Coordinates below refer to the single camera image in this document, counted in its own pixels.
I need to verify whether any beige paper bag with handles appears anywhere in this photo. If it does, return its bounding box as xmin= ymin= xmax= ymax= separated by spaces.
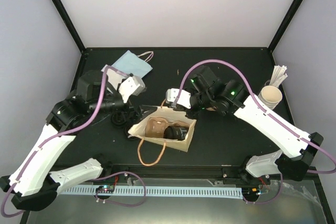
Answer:
xmin=127 ymin=105 xmax=197 ymax=167

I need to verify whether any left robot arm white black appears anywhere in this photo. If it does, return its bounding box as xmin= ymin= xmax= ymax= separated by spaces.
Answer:
xmin=1 ymin=67 xmax=145 ymax=213

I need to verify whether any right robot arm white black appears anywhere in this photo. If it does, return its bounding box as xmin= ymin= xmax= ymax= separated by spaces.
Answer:
xmin=166 ymin=66 xmax=323 ymax=184

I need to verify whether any stack of black cup lids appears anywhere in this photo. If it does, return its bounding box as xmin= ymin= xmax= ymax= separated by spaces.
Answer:
xmin=110 ymin=112 xmax=128 ymax=127

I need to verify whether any light blue paper bag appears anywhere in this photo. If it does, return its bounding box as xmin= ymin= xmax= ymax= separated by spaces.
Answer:
xmin=107 ymin=50 xmax=154 ymax=86

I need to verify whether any stack of white paper cups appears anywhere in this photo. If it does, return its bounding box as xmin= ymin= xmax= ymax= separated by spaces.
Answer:
xmin=258 ymin=86 xmax=283 ymax=110

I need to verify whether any clear glass straw jar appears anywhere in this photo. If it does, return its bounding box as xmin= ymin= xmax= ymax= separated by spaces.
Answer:
xmin=264 ymin=80 xmax=274 ymax=87

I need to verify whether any left controller circuit board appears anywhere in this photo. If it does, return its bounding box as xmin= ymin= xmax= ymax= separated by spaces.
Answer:
xmin=96 ymin=185 xmax=115 ymax=194

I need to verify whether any controller circuit board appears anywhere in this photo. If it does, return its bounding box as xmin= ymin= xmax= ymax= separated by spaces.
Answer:
xmin=96 ymin=185 xmax=115 ymax=194
xmin=241 ymin=187 xmax=269 ymax=196

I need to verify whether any right controller circuit board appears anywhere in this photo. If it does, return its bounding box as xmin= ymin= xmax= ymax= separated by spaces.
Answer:
xmin=241 ymin=187 xmax=269 ymax=196

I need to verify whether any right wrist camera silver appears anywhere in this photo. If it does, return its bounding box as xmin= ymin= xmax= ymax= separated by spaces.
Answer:
xmin=165 ymin=88 xmax=191 ymax=109

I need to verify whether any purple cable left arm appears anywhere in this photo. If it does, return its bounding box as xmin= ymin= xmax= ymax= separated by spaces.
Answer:
xmin=0 ymin=66 xmax=127 ymax=218

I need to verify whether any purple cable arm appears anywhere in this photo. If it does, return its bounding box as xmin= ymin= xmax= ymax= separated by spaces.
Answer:
xmin=177 ymin=59 xmax=336 ymax=175
xmin=0 ymin=66 xmax=127 ymax=218

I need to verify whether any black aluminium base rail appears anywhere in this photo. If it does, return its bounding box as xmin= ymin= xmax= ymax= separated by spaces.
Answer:
xmin=103 ymin=164 xmax=269 ymax=185

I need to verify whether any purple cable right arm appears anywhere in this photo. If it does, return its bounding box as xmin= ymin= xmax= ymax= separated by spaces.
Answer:
xmin=177 ymin=59 xmax=336 ymax=175

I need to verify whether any light blue slotted cable duct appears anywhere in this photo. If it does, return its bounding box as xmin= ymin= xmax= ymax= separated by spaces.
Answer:
xmin=62 ymin=185 xmax=243 ymax=199

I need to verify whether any left black frame post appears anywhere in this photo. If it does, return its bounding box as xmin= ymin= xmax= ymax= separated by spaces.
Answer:
xmin=51 ymin=0 xmax=86 ymax=53

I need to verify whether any black frame post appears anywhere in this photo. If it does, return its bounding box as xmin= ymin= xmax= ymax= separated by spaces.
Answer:
xmin=268 ymin=0 xmax=304 ymax=53
xmin=51 ymin=0 xmax=86 ymax=53

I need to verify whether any right black frame post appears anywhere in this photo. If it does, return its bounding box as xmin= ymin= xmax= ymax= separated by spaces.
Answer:
xmin=268 ymin=0 xmax=304 ymax=53

